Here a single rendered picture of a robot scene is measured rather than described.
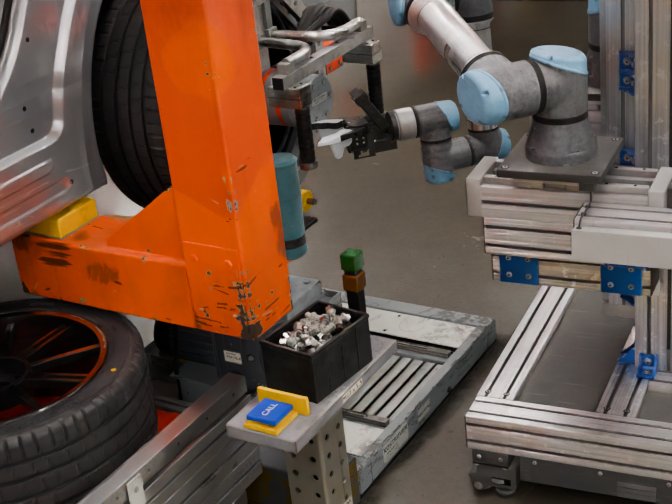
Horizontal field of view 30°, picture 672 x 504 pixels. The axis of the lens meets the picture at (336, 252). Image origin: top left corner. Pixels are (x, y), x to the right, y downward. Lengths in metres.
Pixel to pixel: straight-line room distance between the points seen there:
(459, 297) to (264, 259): 1.32
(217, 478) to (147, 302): 0.42
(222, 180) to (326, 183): 2.30
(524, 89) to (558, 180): 0.21
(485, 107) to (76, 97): 0.96
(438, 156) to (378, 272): 1.16
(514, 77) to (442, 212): 1.95
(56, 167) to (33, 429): 0.64
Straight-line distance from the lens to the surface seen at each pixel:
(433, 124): 2.98
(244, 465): 2.92
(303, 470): 2.72
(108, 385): 2.68
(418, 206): 4.55
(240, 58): 2.54
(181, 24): 2.48
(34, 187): 2.87
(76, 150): 2.96
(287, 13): 3.29
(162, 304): 2.82
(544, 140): 2.67
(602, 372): 3.10
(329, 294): 3.66
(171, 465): 2.69
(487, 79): 2.57
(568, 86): 2.63
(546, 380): 3.07
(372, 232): 4.38
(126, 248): 2.84
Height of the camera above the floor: 1.83
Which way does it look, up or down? 25 degrees down
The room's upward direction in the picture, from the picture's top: 7 degrees counter-clockwise
